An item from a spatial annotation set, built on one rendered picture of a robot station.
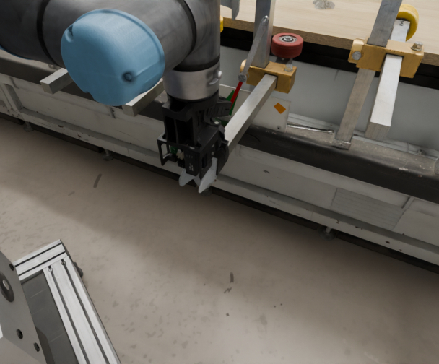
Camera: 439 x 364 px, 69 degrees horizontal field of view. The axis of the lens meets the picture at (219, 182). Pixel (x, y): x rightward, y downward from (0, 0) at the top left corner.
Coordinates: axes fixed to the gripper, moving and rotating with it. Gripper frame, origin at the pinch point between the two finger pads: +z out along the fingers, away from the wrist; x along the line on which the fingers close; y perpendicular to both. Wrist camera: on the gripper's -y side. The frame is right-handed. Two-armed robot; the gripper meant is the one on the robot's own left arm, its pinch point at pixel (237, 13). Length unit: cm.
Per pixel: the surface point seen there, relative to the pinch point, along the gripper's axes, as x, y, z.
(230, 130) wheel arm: 20.6, -0.5, 14.9
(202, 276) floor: 9, 10, 101
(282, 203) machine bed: -22, -23, 86
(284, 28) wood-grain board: -22.5, -12.7, 11.2
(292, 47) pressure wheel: -9.6, -13.8, 10.8
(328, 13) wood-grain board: -34.8, -26.3, 10.9
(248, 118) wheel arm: 15.9, -3.8, 15.2
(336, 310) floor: 18, -44, 101
